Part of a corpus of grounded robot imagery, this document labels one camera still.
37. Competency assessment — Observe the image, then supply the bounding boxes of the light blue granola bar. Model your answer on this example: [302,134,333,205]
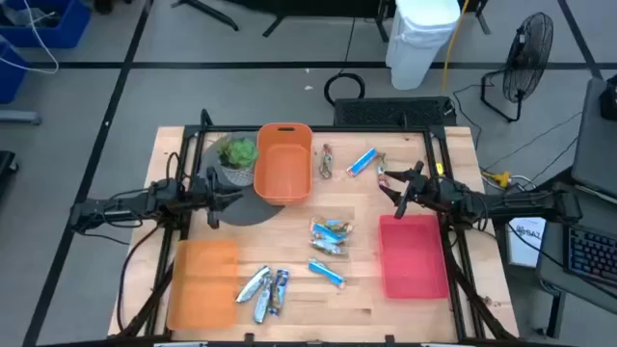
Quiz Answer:
[310,224,348,245]

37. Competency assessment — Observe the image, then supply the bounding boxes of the blue granola bar orange end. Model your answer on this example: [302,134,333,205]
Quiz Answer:
[308,258,348,290]

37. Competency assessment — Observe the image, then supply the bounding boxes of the black keyboard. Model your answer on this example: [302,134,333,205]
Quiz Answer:
[563,226,617,290]

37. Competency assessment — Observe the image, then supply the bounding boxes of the succulent in triangle-patterned pot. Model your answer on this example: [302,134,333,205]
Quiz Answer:
[215,134,261,188]

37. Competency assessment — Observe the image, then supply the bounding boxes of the blue snack bags left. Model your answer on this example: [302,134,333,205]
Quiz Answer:
[268,268,290,317]

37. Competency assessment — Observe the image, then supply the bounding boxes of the grey flat bar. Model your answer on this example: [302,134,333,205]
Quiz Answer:
[0,110,42,125]

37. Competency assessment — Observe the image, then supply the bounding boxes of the large flat monitor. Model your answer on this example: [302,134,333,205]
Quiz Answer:
[571,76,617,199]

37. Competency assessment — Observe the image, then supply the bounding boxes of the black aluminium table frame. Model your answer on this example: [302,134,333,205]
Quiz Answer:
[115,122,520,347]

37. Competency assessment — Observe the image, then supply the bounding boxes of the orange basket with handle holes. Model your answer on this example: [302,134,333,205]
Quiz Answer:
[254,121,314,207]

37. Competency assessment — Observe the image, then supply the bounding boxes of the black perforated case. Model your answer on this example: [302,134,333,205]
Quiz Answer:
[333,95,457,129]

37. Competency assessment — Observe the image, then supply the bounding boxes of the black desk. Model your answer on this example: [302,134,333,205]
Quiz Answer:
[537,168,617,338]

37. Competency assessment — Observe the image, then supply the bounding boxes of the white trash bin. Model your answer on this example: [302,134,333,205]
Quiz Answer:
[385,0,462,92]

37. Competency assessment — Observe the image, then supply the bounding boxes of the silver blue granola bar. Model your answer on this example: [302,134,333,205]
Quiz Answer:
[254,277,274,325]
[234,264,273,304]

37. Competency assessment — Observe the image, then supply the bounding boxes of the black floor fan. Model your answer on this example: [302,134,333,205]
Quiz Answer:
[480,12,554,123]

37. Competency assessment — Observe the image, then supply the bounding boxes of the yellow cable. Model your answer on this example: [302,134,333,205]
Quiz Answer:
[442,0,471,93]

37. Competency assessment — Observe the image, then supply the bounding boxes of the blue granola bar red stripe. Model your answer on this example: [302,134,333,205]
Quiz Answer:
[346,147,379,178]

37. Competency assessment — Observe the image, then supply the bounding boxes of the yellow blue granola bar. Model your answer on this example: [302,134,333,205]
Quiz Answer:
[311,216,355,236]

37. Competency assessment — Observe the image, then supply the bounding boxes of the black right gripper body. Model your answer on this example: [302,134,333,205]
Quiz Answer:
[394,161,443,220]

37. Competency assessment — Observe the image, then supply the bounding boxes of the black device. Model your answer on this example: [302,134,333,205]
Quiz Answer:
[600,74,617,121]

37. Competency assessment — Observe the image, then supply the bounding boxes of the blue storage bin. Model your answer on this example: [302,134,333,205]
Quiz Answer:
[0,40,30,105]
[0,0,92,49]

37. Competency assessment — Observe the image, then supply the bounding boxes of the black coiled cable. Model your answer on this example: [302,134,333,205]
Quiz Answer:
[323,70,366,107]

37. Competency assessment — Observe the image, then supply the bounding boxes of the brown red granola bar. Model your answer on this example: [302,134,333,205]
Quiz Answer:
[375,152,390,188]
[318,143,335,180]

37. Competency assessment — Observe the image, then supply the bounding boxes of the black partition screen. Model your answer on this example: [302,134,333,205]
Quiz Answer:
[171,0,492,43]

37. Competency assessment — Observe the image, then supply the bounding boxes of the translucent pink shallow bin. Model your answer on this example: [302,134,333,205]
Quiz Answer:
[378,214,450,300]

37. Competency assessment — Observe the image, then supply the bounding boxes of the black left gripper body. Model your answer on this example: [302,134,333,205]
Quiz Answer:
[191,166,222,230]

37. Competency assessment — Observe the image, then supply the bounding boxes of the grey round placemat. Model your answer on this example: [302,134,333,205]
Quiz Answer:
[200,137,285,227]

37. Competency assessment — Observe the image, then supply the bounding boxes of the white paper box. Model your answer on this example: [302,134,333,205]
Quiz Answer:
[505,216,548,269]

